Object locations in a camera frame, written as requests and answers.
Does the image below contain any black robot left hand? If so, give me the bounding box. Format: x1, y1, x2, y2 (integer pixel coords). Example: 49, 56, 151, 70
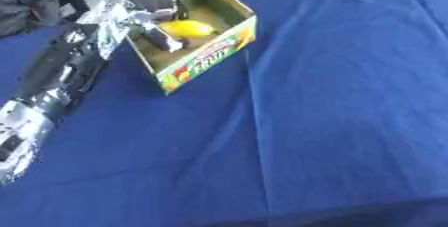
124, 0, 193, 53

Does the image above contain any yellow toy fruit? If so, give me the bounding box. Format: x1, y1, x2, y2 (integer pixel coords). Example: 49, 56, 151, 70
157, 19, 219, 40

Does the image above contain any person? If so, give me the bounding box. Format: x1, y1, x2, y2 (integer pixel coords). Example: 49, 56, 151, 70
0, 0, 63, 38

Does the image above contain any tan cardboard box green inside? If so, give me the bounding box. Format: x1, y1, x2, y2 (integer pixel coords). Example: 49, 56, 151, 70
124, 0, 259, 96

